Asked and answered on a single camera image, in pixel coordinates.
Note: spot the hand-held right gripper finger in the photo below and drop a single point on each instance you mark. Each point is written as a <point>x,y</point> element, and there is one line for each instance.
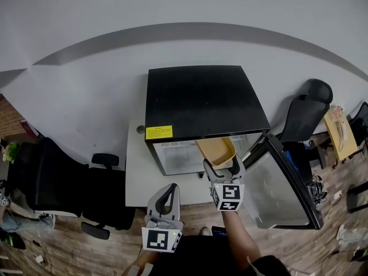
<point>211,171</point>
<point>240,170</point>

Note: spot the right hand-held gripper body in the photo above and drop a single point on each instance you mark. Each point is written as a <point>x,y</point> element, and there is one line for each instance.
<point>230,194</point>

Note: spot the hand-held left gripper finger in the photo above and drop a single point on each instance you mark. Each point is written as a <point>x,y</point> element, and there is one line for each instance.
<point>176,203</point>
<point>155,206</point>

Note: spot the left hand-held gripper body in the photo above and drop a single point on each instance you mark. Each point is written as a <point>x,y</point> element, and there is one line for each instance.
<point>156,239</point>

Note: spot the tan plastic tray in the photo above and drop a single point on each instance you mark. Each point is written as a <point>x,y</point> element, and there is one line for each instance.
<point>218,151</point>

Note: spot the black mini fridge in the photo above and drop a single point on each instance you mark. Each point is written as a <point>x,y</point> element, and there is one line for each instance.
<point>201,96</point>

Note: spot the person's right forearm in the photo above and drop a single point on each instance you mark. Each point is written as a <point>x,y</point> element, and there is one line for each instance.
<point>238,240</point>

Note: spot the person's shoe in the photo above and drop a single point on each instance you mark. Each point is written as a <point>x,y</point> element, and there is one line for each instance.
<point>204,231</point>

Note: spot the white desk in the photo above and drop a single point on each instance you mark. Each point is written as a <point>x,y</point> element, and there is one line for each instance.
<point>138,168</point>

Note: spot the black armrest office chair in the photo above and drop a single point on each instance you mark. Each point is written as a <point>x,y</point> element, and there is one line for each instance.
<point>109,197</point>

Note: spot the blue cloth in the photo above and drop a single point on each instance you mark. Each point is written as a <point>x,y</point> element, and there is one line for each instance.
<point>293,160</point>

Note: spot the black high-back office chair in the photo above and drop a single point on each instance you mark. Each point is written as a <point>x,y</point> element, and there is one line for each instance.
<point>302,119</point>

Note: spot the white power plug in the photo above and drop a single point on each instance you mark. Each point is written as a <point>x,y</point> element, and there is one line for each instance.
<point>336,195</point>

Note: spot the small wooden table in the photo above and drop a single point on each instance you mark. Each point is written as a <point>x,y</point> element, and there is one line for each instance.
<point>349,142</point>

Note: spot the pink flower bouquet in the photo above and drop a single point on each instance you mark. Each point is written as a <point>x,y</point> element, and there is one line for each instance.
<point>336,110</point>

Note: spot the white power adapter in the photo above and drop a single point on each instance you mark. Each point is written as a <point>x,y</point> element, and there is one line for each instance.
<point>38,258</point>

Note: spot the white plastic bag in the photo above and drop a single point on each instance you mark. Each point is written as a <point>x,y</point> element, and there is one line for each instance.
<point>349,234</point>

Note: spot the black mesh office chair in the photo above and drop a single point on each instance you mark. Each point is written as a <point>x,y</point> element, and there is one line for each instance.
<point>360,122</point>

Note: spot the black green bag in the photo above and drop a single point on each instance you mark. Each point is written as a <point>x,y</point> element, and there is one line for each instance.
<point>10,239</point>

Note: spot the dark red rectangular block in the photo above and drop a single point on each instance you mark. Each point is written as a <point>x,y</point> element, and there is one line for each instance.
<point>27,126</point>

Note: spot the white flower plant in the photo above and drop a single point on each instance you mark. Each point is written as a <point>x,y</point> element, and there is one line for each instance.
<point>10,152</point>

